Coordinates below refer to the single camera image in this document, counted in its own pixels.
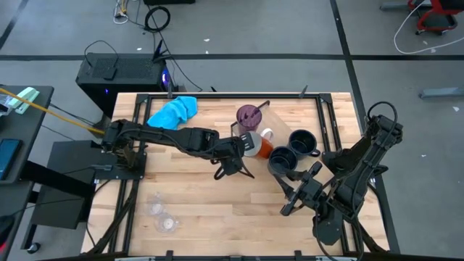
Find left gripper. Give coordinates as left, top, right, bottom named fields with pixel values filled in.
left=212, top=132, right=257, bottom=171

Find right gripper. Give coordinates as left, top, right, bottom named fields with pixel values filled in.
left=274, top=162, right=324, bottom=210

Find red mug white inside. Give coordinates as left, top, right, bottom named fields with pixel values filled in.
left=243, top=127, right=276, bottom=161

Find black enamel mug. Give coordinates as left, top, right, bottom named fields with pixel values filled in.
left=288, top=128, right=322, bottom=159
left=267, top=145, right=299, bottom=178

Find purple plastic tumbler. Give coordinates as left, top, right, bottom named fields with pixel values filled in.
left=236, top=104, right=263, bottom=137

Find clear glass cup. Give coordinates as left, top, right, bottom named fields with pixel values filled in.
left=153, top=212, right=180, bottom=234
left=143, top=194, right=167, bottom=218

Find wooden shelf black metal legs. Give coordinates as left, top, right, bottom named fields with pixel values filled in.
left=230, top=99, right=336, bottom=215

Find blue cloth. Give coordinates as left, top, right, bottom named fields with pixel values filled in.
left=146, top=95, right=199, bottom=131

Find black wifi antenna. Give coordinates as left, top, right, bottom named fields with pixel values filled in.
left=152, top=38, right=168, bottom=62

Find black computer tower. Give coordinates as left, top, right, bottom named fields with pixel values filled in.
left=75, top=51, right=172, bottom=116

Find grey metal bar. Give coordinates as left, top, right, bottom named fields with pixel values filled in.
left=379, top=0, right=433, bottom=12
left=418, top=86, right=464, bottom=99

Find black office desk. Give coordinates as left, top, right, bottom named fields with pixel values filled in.
left=0, top=84, right=55, bottom=261

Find mint green stapler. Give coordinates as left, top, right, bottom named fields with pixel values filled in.
left=7, top=86, right=41, bottom=115

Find smartphone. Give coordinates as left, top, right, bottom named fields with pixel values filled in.
left=0, top=138, right=23, bottom=181

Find black metal table frame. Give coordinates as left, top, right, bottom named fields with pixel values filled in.
left=86, top=91, right=392, bottom=255

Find coiled black cable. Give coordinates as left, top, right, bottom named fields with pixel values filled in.
left=144, top=5, right=172, bottom=33

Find white cable bundle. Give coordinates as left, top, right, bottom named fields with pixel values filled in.
left=112, top=0, right=131, bottom=25

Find black flat base plate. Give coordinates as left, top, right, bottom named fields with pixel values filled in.
left=30, top=140, right=96, bottom=231

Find thick yellow strap cable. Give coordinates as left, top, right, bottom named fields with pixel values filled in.
left=0, top=86, right=107, bottom=136

